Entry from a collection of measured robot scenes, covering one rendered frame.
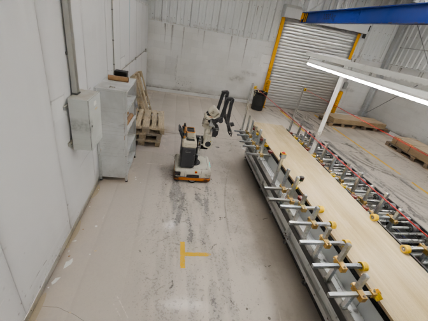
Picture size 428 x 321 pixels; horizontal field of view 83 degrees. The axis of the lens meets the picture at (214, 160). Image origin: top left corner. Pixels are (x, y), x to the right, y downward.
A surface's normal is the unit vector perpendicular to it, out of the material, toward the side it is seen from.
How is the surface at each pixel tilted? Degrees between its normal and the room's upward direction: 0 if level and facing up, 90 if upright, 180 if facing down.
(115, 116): 90
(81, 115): 90
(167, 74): 90
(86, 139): 90
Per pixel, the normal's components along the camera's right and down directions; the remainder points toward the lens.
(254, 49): 0.12, 0.50
